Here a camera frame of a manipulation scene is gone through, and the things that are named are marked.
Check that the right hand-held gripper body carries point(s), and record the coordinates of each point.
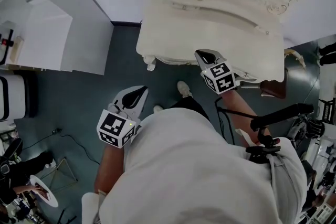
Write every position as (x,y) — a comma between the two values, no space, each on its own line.
(220,77)

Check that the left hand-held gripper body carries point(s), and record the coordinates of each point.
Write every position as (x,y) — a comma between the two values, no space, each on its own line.
(115,128)

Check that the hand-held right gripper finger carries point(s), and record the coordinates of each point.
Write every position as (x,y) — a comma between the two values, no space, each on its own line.
(216,56)
(202,65)

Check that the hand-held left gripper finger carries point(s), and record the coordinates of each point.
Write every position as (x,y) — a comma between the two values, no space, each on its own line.
(141,105)
(120,97)

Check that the person's left forearm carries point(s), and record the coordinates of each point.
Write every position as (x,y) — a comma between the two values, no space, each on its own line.
(110,170)

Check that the person's right forearm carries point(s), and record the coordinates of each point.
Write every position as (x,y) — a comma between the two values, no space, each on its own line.
(241,110)

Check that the cream carved dressing table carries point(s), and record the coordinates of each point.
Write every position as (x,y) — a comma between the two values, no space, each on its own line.
(223,39)

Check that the person's white shoe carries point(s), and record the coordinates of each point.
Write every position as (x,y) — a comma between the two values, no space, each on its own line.
(158,108)
(184,89)

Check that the person's black trousers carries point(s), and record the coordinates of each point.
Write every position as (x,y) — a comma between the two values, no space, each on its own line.
(190,106)

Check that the cream chair with brown seat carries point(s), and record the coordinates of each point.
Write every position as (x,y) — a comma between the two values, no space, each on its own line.
(274,87)

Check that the person's white shirt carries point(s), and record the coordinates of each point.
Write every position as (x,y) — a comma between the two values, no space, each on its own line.
(189,173)

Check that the black and white gear bag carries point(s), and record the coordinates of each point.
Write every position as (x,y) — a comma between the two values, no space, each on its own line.
(296,131)

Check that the white shelf cabinet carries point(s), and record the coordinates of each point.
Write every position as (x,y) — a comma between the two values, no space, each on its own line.
(44,39)

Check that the round white side table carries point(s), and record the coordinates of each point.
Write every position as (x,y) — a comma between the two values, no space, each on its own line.
(44,192)

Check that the white and black appliance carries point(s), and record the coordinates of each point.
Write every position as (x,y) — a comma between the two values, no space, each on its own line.
(13,97)

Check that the black and white helmet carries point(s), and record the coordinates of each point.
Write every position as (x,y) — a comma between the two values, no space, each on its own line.
(316,128)

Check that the black metal chair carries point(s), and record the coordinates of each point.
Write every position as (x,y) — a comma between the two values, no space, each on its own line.
(328,110)

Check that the white device with red button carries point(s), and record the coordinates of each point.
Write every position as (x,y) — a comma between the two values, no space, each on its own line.
(5,47)

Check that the black chest camera mount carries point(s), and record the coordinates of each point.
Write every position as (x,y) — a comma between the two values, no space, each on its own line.
(278,115)

